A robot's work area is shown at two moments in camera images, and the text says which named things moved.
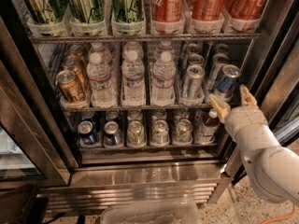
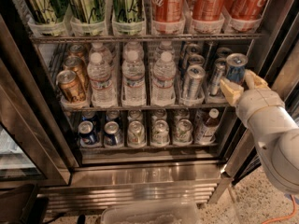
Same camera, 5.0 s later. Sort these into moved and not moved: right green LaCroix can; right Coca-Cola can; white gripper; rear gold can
Moved: white gripper
Not moved: right Coca-Cola can; right green LaCroix can; rear gold can
